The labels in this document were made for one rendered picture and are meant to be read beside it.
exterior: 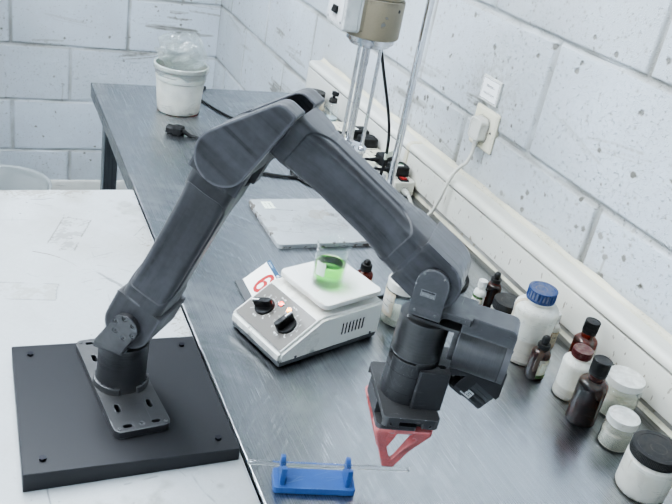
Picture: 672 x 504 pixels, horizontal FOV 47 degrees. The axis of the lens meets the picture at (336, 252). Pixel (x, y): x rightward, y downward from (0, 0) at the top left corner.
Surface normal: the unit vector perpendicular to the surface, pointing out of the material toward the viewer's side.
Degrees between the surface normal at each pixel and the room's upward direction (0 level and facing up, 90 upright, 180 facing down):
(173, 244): 87
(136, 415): 2
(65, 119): 90
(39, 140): 90
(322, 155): 89
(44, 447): 2
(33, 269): 0
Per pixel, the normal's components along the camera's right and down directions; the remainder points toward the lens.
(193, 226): -0.26, 0.41
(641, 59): -0.91, 0.04
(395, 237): -0.42, 0.17
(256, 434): 0.17, -0.87
